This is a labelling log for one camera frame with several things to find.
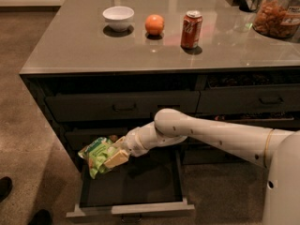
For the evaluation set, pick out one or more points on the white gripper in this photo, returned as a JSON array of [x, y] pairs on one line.
[[131, 143]]

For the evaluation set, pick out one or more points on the green rice chip bag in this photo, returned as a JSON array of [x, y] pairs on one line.
[[96, 153]]

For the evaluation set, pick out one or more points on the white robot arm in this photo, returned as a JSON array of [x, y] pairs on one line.
[[276, 150]]

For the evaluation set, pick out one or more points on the top left drawer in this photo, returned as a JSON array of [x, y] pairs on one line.
[[116, 106]]

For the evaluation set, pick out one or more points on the middle left drawer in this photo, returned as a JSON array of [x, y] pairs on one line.
[[79, 138]]

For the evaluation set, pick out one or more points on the open bottom left drawer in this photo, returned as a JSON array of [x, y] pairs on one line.
[[146, 186]]

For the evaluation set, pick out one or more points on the top right drawer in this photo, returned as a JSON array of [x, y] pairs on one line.
[[250, 92]]

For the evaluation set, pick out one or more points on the grey kitchen island cabinet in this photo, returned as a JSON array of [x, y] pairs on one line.
[[80, 54]]

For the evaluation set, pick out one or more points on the black shoe lower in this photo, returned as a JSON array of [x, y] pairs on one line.
[[42, 217]]

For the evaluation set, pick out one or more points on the black shoe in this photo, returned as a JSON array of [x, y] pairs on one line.
[[5, 187], [42, 217]]

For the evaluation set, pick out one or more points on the black shoe upper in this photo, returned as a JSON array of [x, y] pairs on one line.
[[5, 187]]

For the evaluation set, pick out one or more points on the orange fruit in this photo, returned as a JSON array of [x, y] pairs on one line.
[[154, 25]]

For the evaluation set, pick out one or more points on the white ceramic bowl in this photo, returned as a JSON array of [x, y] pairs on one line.
[[118, 18]]

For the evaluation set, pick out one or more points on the red cola can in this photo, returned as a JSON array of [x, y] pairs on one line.
[[192, 25]]

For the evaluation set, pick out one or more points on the glass jar of snacks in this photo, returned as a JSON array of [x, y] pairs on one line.
[[277, 18]]

